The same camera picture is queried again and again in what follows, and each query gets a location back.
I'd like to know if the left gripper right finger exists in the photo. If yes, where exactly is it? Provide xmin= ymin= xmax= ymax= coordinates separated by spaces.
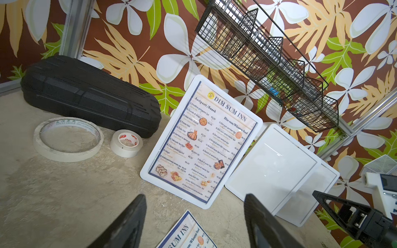
xmin=244 ymin=194 xmax=303 ymax=248

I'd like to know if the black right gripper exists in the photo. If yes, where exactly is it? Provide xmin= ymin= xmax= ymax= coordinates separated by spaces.
xmin=312 ymin=190 xmax=397 ymax=248

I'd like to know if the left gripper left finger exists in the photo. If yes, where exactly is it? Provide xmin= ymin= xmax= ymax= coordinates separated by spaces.
xmin=89 ymin=194 xmax=147 ymax=248

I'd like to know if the dim sum menu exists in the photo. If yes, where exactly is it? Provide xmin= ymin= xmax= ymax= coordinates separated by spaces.
xmin=157 ymin=210 xmax=217 ymax=248
xmin=148 ymin=81 xmax=258 ymax=204

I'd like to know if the white menu holder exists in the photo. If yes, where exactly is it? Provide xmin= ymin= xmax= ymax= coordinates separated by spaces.
xmin=276 ymin=162 xmax=340 ymax=227
xmin=139 ymin=74 xmax=264 ymax=210
xmin=225 ymin=124 xmax=320 ymax=215

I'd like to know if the white mesh basket right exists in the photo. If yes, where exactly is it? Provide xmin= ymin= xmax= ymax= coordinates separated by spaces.
xmin=360 ymin=155 xmax=397 ymax=177

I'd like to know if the blue object in basket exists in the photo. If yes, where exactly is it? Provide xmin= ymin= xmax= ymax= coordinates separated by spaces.
xmin=269 ymin=87 xmax=281 ymax=97

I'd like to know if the black plastic case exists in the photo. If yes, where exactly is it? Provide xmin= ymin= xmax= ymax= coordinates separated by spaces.
xmin=21 ymin=55 xmax=162 ymax=138

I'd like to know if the black wire basket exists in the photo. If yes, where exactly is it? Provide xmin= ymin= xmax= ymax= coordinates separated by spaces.
xmin=195 ymin=1 xmax=339 ymax=132

